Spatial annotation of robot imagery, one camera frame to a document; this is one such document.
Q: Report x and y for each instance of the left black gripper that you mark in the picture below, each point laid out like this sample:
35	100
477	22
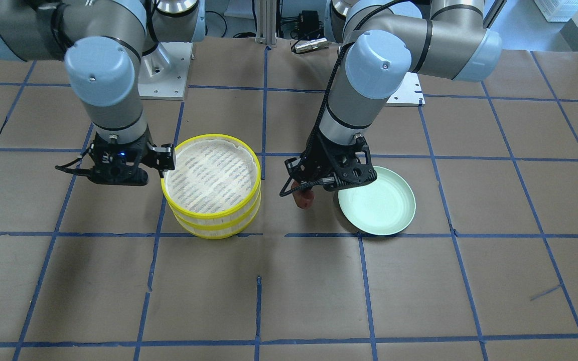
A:
319	161

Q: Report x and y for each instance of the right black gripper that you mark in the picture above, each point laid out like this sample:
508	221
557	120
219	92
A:
164	154

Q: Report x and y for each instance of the brown steamed bun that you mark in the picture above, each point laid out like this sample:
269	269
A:
304	198

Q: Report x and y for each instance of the yellow steamer top layer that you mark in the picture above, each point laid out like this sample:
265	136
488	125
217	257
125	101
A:
215	175

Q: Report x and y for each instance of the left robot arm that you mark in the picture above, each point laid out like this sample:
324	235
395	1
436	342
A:
378	48

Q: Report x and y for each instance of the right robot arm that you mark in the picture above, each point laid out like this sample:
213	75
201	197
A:
104	45

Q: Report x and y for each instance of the yellow steamer lower layers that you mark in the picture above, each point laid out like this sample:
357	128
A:
220	227

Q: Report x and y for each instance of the light green plate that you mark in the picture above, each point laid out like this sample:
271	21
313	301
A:
384	207

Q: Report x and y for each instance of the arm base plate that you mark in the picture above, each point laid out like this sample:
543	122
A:
409	94
164	72

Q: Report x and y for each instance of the aluminium frame post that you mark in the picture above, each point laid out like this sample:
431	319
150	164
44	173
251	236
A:
266	22

